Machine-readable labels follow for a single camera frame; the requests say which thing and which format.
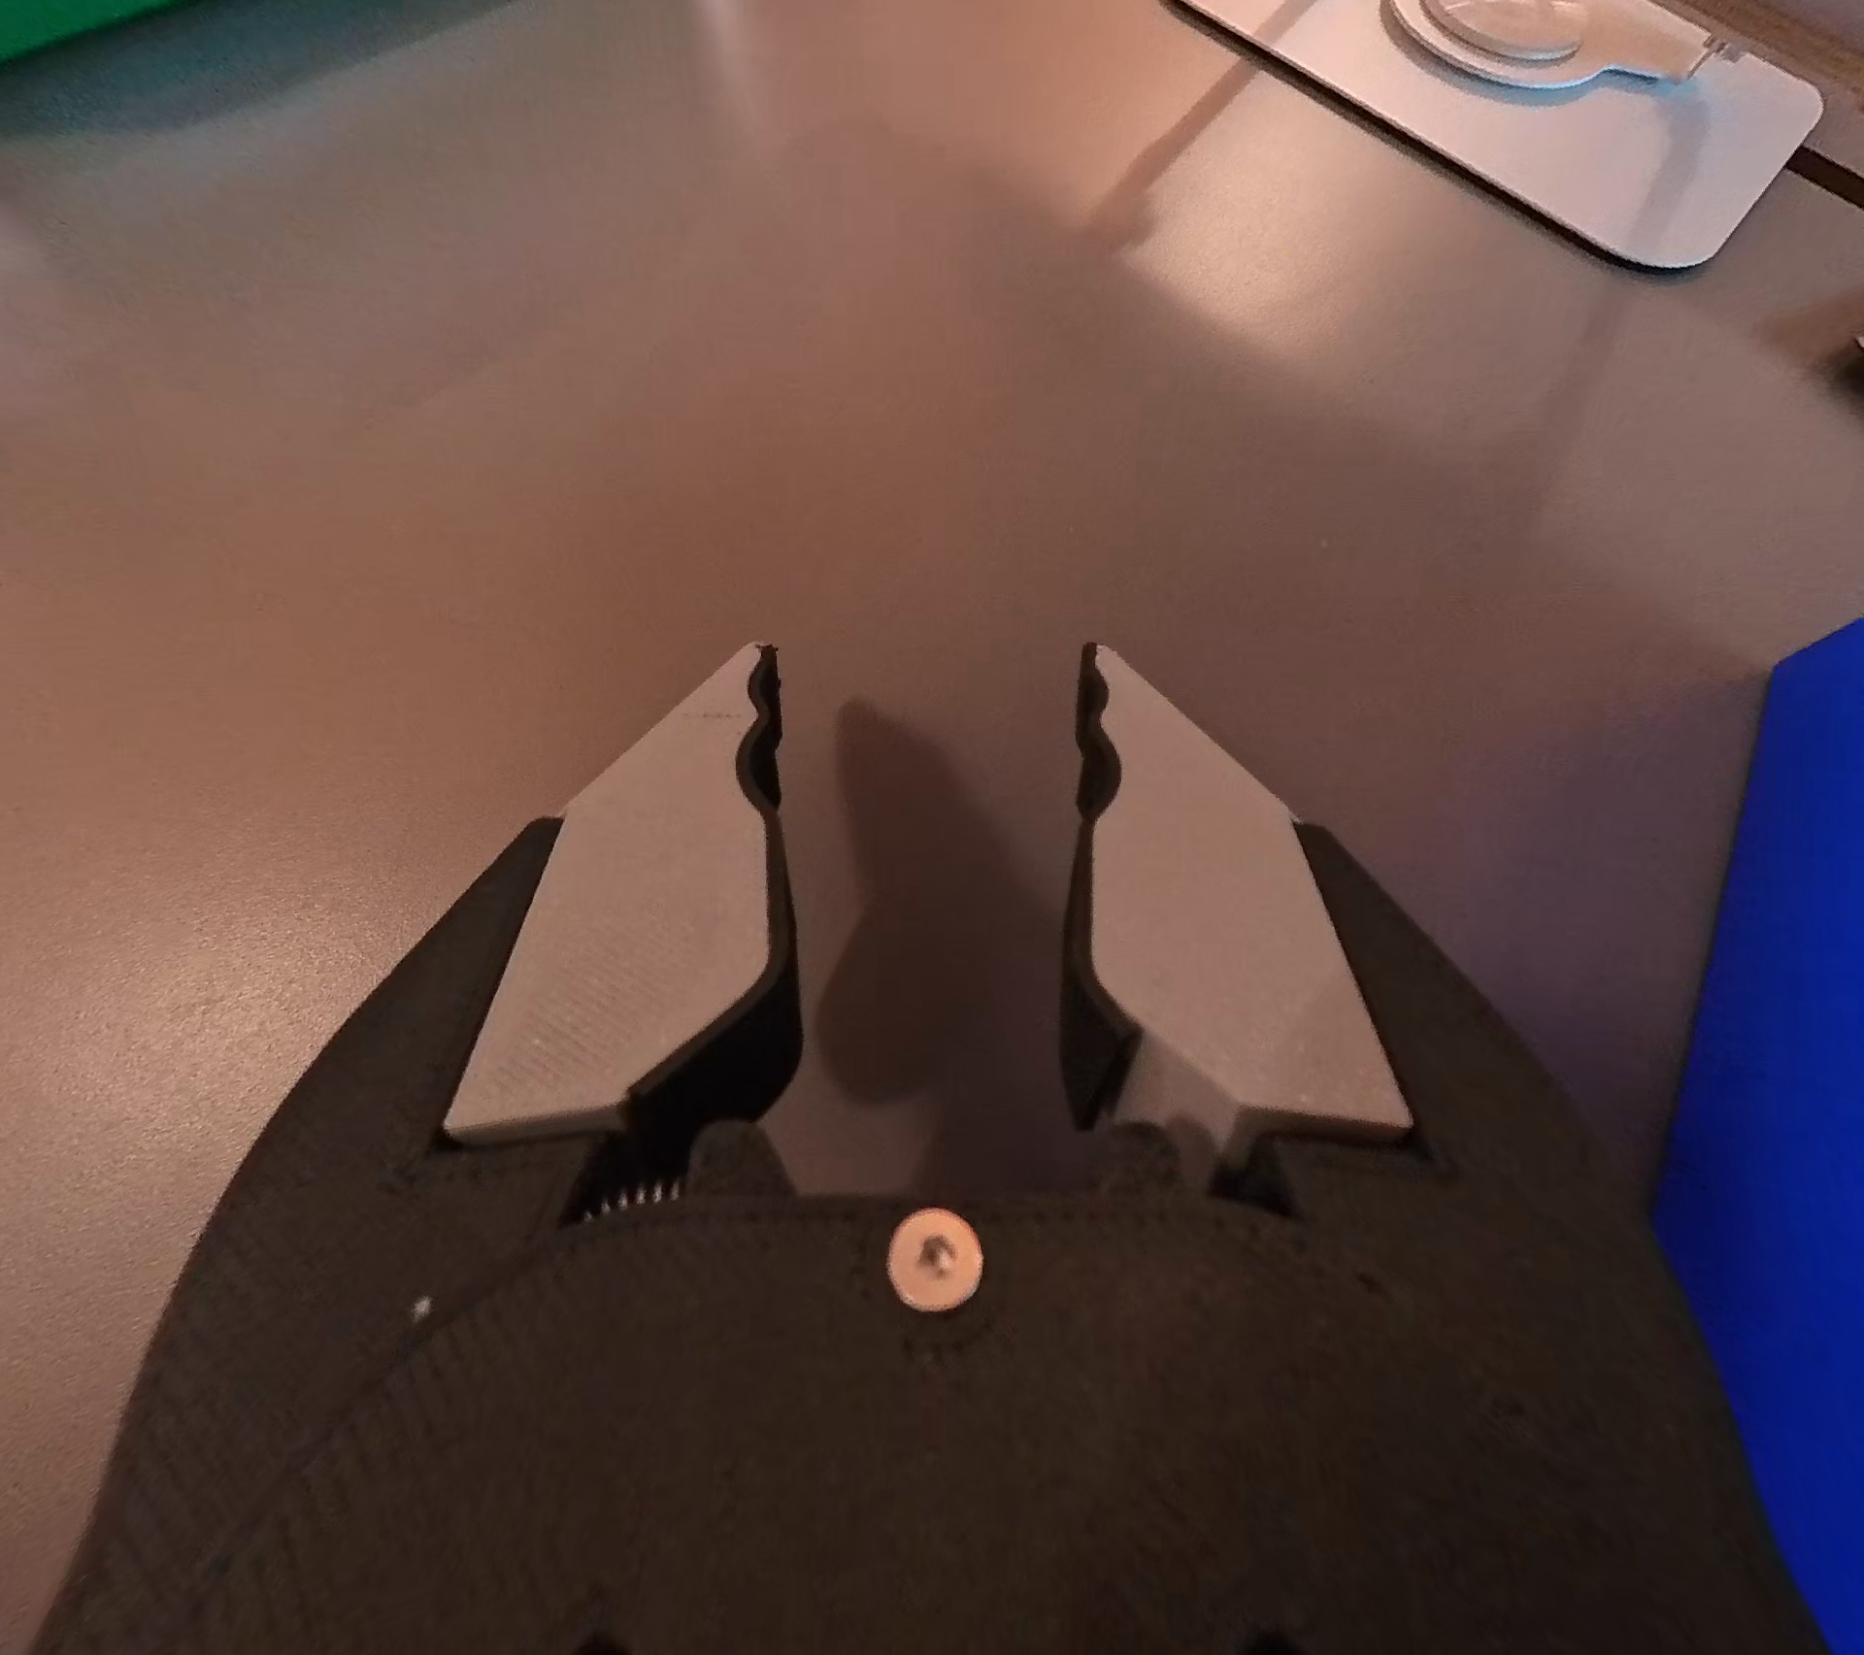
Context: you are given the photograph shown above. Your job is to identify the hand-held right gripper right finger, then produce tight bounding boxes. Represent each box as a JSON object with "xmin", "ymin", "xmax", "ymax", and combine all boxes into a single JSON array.
[{"xmin": 1060, "ymin": 643, "xmax": 1415, "ymax": 1169}]

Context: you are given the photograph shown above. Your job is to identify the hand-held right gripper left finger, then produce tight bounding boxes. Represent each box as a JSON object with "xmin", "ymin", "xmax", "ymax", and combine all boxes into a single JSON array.
[{"xmin": 440, "ymin": 643, "xmax": 805, "ymax": 1148}]

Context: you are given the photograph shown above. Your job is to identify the blue plastic bin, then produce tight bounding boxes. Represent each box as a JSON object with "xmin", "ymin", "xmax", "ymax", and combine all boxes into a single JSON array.
[{"xmin": 1652, "ymin": 618, "xmax": 1864, "ymax": 1655}]

